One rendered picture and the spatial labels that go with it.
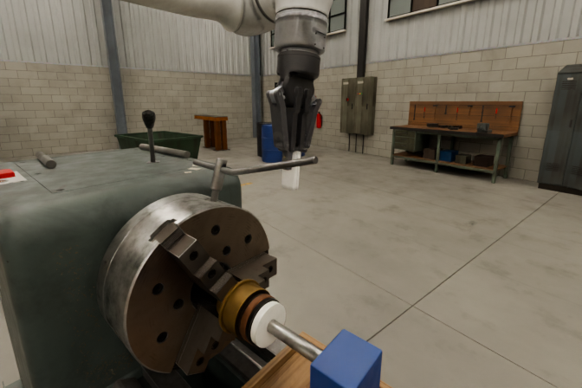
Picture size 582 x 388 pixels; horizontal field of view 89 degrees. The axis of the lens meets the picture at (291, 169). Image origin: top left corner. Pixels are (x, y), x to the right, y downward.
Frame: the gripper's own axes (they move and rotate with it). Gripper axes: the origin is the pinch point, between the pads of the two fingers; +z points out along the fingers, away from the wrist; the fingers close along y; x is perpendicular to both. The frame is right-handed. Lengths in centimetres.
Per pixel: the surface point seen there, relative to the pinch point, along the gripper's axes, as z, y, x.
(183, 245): 12.2, -17.2, 7.0
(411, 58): -184, 680, 226
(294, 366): 41.6, 3.5, -1.7
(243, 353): 44.0, 0.3, 10.4
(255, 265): 20.8, -1.1, 6.6
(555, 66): -139, 635, -31
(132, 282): 17.3, -23.7, 9.8
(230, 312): 22.0, -13.2, -0.6
